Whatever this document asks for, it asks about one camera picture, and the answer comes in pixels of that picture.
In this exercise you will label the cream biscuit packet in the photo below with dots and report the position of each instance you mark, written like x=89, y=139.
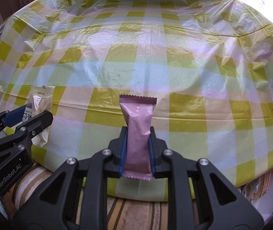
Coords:
x=42, y=100

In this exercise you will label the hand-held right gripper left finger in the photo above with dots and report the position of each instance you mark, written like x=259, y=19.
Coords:
x=122, y=153

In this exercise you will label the yellow checked plastic tablecloth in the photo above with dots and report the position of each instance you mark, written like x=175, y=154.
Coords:
x=150, y=52

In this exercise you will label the purple rimmed white box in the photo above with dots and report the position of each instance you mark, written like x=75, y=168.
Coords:
x=270, y=206

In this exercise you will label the brown curtain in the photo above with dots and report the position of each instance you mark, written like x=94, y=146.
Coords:
x=19, y=0

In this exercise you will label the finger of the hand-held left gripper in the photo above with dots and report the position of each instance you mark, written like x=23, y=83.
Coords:
x=14, y=116
x=38, y=122

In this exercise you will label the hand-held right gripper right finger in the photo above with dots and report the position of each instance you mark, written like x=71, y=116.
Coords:
x=160, y=158

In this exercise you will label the bread in clear bag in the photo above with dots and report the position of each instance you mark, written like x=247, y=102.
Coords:
x=268, y=184

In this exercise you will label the pink snack packet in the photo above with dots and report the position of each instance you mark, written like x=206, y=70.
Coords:
x=139, y=136

